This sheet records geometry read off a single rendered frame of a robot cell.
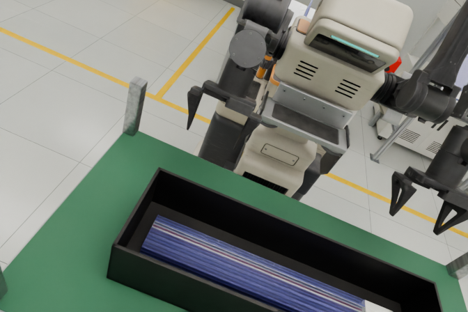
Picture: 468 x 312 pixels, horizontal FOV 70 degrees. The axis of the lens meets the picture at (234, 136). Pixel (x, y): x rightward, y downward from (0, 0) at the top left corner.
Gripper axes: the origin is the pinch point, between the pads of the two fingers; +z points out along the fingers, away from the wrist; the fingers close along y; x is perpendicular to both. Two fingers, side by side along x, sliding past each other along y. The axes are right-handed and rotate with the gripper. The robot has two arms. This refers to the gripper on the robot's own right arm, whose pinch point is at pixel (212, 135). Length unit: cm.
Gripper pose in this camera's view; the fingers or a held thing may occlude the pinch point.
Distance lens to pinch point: 64.0
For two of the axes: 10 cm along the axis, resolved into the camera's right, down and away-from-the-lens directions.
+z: -3.9, 8.9, 2.3
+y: 9.2, 3.9, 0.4
